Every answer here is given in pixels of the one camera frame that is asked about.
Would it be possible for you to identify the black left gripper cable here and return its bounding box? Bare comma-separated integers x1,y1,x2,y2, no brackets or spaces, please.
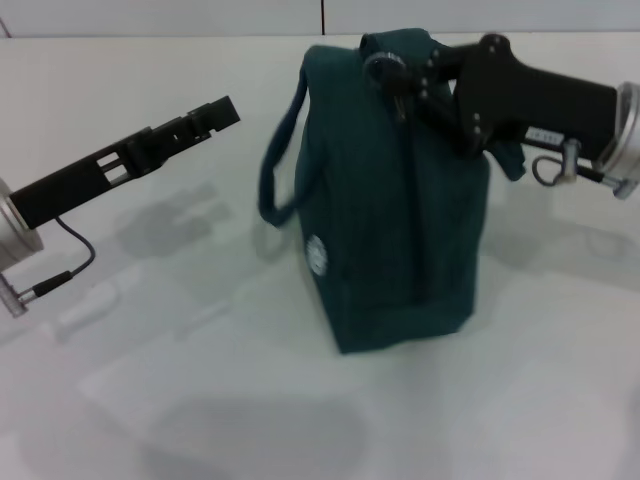
24,216,96,300

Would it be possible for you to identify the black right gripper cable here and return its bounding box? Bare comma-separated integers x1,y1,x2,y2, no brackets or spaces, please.
531,154,609,189

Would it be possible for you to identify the right wrist silver connector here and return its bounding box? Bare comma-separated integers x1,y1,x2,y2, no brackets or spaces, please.
554,139,584,184

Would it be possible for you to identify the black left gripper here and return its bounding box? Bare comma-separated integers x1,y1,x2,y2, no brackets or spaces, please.
8,95,242,231

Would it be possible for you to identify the wrist silver connector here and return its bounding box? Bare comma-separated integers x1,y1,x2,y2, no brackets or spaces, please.
554,139,584,184
0,271,27,319

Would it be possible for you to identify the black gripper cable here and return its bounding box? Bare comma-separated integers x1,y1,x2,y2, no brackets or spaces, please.
531,154,609,189
24,216,96,300

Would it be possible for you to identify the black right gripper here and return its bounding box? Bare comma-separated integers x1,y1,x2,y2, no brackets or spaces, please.
418,33,619,160

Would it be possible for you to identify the left wrist silver connector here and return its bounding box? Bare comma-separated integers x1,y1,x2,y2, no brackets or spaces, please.
0,271,27,319

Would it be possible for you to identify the dark teal insulated lunch bag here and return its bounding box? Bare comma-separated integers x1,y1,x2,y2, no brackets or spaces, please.
257,29,527,356

